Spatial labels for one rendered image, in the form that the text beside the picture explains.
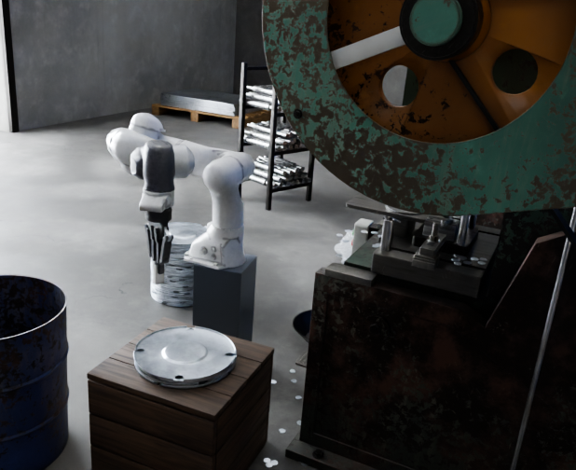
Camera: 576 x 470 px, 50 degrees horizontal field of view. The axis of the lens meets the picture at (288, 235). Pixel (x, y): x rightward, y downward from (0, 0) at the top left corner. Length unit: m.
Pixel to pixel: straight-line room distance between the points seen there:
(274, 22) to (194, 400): 0.96
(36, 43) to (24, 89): 0.47
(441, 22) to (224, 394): 1.06
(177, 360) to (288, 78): 0.83
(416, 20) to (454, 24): 0.07
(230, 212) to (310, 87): 0.81
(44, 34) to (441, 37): 5.77
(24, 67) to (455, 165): 5.63
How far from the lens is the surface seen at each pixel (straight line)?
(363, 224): 2.22
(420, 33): 1.30
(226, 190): 2.08
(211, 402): 1.69
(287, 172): 4.28
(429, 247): 1.70
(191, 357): 1.81
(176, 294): 2.89
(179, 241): 2.83
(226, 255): 2.19
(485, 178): 1.37
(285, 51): 1.48
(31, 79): 6.71
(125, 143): 2.02
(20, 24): 6.60
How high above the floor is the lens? 1.34
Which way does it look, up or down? 20 degrees down
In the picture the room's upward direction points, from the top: 4 degrees clockwise
